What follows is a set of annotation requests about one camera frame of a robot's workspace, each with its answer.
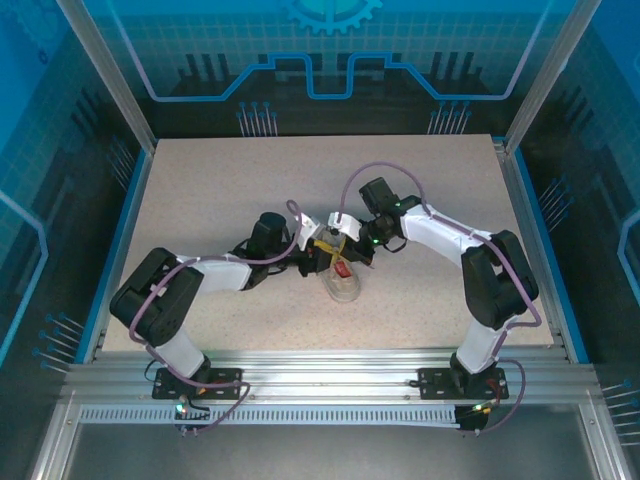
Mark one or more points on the beige lace sneaker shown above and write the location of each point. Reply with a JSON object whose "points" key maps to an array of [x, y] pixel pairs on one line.
{"points": [[345, 290]]}

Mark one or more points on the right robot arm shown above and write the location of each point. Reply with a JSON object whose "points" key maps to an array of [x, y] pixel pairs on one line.
{"points": [[500, 290]]}

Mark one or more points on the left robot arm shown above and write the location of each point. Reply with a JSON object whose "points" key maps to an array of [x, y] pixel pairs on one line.
{"points": [[155, 300]]}

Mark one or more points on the red insole patch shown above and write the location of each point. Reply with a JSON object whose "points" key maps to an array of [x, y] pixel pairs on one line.
{"points": [[342, 269]]}

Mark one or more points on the blue table edge strip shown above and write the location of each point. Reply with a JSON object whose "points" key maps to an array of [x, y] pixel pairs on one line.
{"points": [[131, 200], [533, 200]]}

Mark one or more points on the grey metal shelf panel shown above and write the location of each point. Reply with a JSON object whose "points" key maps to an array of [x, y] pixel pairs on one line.
{"points": [[325, 455]]}

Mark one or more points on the black connector box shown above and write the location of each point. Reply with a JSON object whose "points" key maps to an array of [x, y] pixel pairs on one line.
{"points": [[470, 417], [192, 415]]}

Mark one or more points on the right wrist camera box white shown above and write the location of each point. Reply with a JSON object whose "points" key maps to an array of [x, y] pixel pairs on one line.
{"points": [[347, 226]]}

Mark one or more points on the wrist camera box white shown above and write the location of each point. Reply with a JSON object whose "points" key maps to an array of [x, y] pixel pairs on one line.
{"points": [[310, 227], [347, 226]]}

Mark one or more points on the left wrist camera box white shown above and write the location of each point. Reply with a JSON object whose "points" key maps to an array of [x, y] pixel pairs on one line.
{"points": [[310, 227]]}

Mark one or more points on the aluminium rail beam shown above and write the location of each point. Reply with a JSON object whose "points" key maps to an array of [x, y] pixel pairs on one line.
{"points": [[325, 372]]}

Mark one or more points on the aluminium side rail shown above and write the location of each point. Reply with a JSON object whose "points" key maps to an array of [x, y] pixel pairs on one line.
{"points": [[519, 200]]}

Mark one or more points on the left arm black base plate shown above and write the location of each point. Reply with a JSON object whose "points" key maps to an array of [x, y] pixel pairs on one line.
{"points": [[225, 385]]}

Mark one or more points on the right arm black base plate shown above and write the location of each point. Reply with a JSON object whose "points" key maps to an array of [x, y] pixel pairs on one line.
{"points": [[435, 385]]}

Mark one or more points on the aluminium corner post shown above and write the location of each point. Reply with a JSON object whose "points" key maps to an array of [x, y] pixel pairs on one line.
{"points": [[550, 75], [108, 75]]}

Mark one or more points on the aluminium frame bar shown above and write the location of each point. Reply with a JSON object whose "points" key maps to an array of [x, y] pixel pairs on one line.
{"points": [[52, 445], [607, 445]]}

